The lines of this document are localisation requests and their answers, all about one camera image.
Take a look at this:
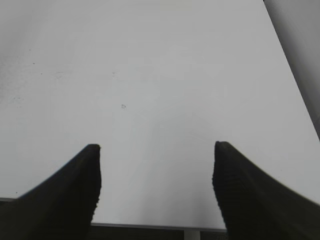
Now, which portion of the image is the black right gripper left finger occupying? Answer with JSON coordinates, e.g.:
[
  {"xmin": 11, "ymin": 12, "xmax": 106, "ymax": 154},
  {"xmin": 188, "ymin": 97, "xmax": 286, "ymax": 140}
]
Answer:
[{"xmin": 0, "ymin": 144, "xmax": 102, "ymax": 240}]

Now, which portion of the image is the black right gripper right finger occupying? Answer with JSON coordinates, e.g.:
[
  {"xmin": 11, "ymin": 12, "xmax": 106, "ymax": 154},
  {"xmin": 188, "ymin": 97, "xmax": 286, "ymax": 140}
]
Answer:
[{"xmin": 212, "ymin": 141, "xmax": 320, "ymax": 240}]

